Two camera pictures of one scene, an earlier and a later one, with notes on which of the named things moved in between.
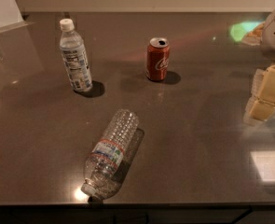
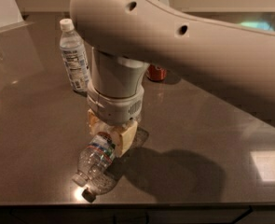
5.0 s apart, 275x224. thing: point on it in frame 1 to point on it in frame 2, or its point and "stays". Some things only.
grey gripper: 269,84 to 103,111
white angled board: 4,13 stays
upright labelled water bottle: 74,57 stays
